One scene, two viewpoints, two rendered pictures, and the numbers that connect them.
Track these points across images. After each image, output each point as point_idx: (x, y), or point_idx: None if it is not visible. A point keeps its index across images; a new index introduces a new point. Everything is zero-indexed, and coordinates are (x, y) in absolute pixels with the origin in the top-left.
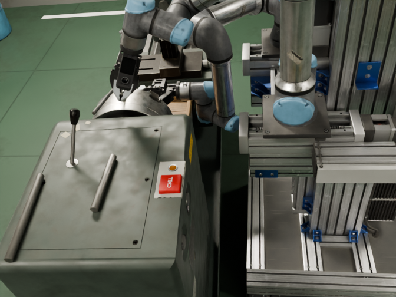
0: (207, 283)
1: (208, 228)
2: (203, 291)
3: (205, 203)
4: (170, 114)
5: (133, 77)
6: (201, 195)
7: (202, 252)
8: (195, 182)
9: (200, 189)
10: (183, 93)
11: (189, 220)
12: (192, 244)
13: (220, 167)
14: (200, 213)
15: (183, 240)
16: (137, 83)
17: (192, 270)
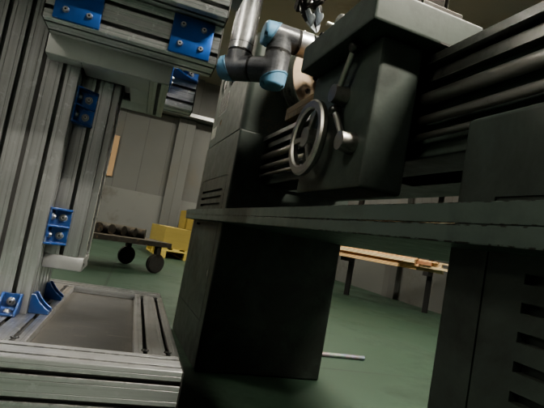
0: (209, 201)
1: (223, 195)
2: (210, 176)
3: (232, 158)
4: (293, 57)
5: (295, 1)
6: (235, 125)
7: (218, 157)
8: (237, 88)
9: (236, 112)
10: (300, 44)
11: (228, 88)
12: (223, 108)
13: (240, 211)
14: (229, 129)
15: (225, 82)
16: (299, 10)
17: (218, 121)
